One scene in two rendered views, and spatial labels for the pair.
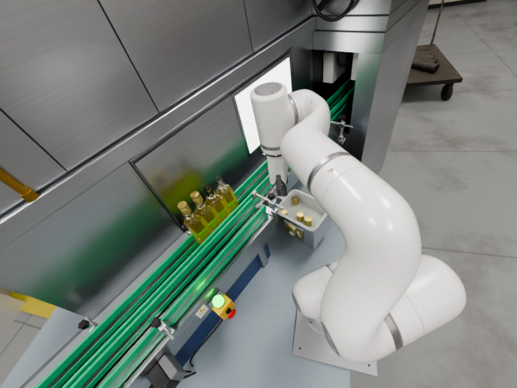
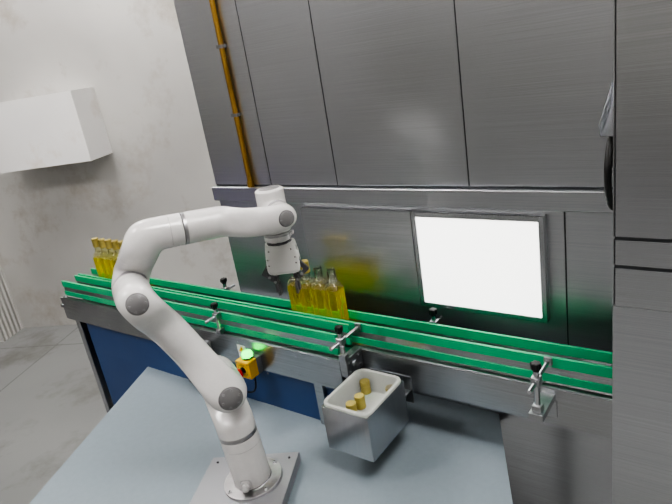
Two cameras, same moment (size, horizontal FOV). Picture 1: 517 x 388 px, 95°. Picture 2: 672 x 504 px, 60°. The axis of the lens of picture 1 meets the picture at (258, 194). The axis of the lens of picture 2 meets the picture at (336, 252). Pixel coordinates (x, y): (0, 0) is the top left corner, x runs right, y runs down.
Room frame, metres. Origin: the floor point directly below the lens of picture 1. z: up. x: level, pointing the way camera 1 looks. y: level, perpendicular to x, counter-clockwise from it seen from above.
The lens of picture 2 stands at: (0.32, -1.72, 2.03)
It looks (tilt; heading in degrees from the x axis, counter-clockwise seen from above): 19 degrees down; 78
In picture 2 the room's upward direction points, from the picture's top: 10 degrees counter-clockwise
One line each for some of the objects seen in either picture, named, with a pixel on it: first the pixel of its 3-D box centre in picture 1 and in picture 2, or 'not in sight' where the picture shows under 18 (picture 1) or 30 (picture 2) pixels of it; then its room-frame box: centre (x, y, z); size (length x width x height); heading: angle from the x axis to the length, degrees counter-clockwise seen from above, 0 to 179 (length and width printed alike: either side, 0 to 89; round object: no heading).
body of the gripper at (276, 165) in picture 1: (278, 159); (282, 254); (0.51, -0.08, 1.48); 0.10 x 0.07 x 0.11; 162
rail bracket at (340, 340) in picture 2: (268, 202); (345, 339); (0.67, -0.03, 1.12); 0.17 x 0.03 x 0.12; 39
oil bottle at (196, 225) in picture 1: (199, 230); (300, 302); (0.59, 0.27, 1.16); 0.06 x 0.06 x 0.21; 40
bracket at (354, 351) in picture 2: (268, 213); (352, 362); (0.68, -0.02, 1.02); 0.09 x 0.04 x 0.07; 39
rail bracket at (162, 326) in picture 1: (168, 332); (213, 321); (0.26, 0.40, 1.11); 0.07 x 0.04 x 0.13; 39
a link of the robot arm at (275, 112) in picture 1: (273, 114); (273, 209); (0.51, -0.09, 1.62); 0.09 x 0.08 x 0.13; 100
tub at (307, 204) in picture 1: (303, 213); (364, 401); (0.67, -0.18, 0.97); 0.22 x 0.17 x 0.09; 39
